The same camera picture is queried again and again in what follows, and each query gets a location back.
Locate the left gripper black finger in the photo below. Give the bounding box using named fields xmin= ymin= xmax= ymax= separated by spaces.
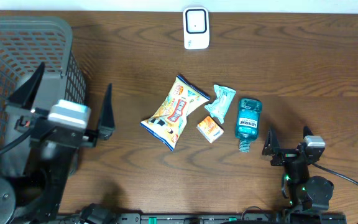
xmin=7 ymin=62 xmax=45 ymax=110
xmin=98 ymin=83 xmax=115 ymax=140

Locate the teal mouthwash bottle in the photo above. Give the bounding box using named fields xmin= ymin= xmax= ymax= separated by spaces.
xmin=235 ymin=98 xmax=262 ymax=152

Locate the yellow snack chip bag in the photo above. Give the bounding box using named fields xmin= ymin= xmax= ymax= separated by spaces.
xmin=140 ymin=75 xmax=210 ymax=151

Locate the small orange snack packet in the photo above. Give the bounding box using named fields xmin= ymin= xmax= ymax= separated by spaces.
xmin=196 ymin=116 xmax=224 ymax=144

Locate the light teal packet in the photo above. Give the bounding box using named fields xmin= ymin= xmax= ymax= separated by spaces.
xmin=204 ymin=84 xmax=236 ymax=124

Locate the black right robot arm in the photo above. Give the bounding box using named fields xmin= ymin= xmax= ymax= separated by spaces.
xmin=262 ymin=126 xmax=334 ymax=222

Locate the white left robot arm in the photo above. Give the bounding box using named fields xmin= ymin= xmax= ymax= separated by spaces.
xmin=0 ymin=63 xmax=115 ymax=223

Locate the white barcode scanner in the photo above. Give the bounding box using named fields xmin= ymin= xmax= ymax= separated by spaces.
xmin=183 ymin=7 xmax=210 ymax=50

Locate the grey plastic shopping basket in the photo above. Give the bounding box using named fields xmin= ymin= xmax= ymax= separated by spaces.
xmin=0 ymin=16 xmax=86 ymax=178

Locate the black right camera cable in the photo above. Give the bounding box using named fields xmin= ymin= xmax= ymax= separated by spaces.
xmin=311 ymin=161 xmax=358 ymax=224

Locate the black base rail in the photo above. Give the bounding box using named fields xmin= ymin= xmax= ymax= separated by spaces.
xmin=57 ymin=212 xmax=347 ymax=224

